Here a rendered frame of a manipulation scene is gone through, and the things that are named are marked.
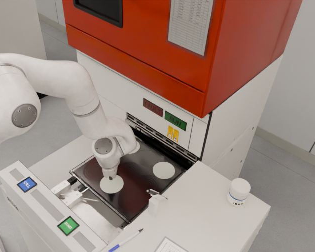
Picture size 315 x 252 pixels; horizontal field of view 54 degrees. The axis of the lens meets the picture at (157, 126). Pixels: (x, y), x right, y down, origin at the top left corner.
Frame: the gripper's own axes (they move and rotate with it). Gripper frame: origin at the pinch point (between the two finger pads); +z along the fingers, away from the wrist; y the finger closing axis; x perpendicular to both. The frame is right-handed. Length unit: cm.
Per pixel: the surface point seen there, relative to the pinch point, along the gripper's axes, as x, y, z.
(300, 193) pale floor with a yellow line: 133, -27, 114
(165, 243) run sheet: 24.0, 27.9, -18.2
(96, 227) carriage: -2.4, 24.3, -6.8
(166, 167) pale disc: 22.5, -5.3, 4.9
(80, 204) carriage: -10.8, 16.0, -3.0
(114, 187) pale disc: 1.2, 7.3, -1.1
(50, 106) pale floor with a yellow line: -96, -97, 147
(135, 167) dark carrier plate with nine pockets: 8.4, -3.7, 4.1
